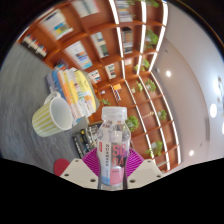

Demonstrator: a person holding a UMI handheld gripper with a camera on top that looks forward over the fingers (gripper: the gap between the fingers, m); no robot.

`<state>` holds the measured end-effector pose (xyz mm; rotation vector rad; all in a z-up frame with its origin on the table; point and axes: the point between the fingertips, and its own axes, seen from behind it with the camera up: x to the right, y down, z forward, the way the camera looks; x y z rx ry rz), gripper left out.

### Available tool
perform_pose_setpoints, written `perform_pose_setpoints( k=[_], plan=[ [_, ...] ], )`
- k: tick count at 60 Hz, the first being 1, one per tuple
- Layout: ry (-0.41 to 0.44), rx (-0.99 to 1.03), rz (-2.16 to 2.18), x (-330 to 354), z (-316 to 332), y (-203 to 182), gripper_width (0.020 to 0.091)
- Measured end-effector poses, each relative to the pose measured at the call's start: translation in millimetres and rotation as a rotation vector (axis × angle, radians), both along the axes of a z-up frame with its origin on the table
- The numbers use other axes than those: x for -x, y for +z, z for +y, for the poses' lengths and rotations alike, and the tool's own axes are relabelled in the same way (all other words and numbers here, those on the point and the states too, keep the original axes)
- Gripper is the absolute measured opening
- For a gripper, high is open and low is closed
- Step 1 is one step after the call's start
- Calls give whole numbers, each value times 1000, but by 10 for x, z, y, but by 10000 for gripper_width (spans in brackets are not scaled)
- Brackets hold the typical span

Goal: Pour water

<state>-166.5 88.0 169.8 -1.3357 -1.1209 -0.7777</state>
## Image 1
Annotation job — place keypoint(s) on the ceiling lamp with round bulbs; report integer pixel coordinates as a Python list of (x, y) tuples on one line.
[(214, 110)]

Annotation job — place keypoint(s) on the stack of dark books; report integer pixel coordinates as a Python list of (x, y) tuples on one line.
[(85, 140)]

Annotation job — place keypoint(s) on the stack of colourful books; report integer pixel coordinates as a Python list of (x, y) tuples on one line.
[(76, 93)]

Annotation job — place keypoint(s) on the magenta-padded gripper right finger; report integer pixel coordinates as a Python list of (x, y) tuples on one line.
[(145, 173)]

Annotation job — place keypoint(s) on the clear plastic drink bottle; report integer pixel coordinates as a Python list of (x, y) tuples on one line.
[(113, 156)]

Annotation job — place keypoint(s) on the recessed ceiling spotlight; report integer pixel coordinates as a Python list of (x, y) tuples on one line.
[(168, 73), (191, 153)]

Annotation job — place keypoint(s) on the flat round red coaster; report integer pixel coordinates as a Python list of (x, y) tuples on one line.
[(60, 166)]

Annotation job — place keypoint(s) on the wooden shelf unit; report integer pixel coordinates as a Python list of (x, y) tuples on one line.
[(110, 43)]

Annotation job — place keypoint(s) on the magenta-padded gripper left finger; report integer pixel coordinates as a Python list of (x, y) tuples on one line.
[(78, 173)]

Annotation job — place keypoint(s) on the ceiling air vent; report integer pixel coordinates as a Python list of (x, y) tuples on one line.
[(207, 128)]

